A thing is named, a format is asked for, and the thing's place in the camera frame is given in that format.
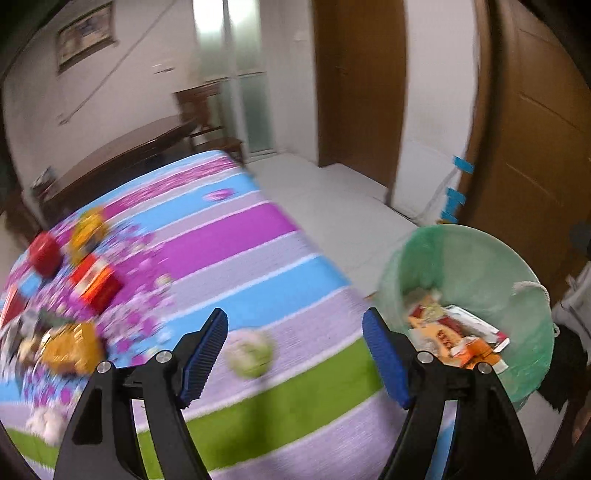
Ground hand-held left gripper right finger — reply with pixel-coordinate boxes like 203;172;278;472
362;308;537;480

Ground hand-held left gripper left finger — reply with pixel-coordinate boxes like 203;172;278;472
53;308;230;480

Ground wrappers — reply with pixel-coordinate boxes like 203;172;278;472
406;302;462;365

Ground orange and white box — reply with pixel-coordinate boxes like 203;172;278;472
450;337;509;372

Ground white and red box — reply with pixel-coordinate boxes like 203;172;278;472
443;305;511;352

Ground bin with green bag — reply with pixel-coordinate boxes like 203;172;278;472
376;224;555;411

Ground striped floral tablecloth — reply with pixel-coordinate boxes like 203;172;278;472
0;150;458;480

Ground orange-red box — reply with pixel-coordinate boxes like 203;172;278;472
69;255;123;312

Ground gold packet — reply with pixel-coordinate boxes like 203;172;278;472
39;322;105;374

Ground crumpled white tissue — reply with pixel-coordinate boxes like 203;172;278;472
25;406;69;441

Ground yellow snack packet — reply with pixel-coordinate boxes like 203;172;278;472
68;208;108;266

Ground crumpled grey wrapper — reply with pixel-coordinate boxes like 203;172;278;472
0;309;51;370

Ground dark cloth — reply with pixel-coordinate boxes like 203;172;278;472
538;318;591;416

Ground red apple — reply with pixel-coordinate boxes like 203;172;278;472
28;232;63;278

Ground grey cloth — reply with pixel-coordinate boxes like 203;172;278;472
551;272;591;333

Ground round wooden table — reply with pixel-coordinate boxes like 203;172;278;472
32;114;199;227

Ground dark wooden chair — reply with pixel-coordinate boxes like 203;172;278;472
173;79;245;164
0;187;42;241

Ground brown panelled wooden door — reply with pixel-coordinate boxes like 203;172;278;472
457;0;591;301

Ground frosted glass door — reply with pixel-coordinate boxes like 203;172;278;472
191;0;278;162

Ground wall cable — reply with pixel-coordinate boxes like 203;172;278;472
58;0;178;125

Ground thin white cable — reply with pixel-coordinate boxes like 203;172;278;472
422;28;483;222

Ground framed wall picture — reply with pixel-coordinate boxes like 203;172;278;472
55;1;115;75

